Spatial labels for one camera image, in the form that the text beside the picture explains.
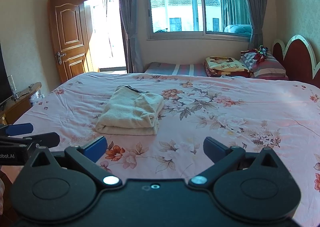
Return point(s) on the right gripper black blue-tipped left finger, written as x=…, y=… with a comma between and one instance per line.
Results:
x=60, y=187

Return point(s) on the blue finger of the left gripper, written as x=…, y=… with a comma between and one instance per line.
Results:
x=18, y=129

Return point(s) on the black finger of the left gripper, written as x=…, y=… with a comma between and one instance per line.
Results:
x=49, y=140

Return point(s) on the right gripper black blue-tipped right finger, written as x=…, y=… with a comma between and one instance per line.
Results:
x=247, y=186

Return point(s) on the cream sweater with striped top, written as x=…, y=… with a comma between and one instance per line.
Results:
x=131, y=112

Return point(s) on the wooden side cabinet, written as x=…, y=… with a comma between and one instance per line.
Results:
x=14, y=109

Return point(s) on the black television screen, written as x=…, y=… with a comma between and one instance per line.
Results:
x=5, y=89

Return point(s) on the pink floral bed sheet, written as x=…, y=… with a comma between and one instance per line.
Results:
x=250, y=113

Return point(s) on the brown wooden door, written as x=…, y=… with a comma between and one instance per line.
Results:
x=68, y=33

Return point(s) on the striped pillow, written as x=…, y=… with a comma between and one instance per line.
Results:
x=269, y=68

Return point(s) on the yellow red folded blanket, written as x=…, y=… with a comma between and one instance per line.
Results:
x=216, y=66

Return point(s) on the striped mattress cover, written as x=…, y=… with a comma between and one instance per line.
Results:
x=176, y=69

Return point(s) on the red white headboard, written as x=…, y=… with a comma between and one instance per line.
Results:
x=298, y=59

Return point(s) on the red shiny item on pillow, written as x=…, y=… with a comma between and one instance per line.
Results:
x=261, y=54

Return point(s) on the grey left curtain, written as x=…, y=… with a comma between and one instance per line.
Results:
x=129, y=17

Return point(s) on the window with grey frame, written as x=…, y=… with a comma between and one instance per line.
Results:
x=194, y=18

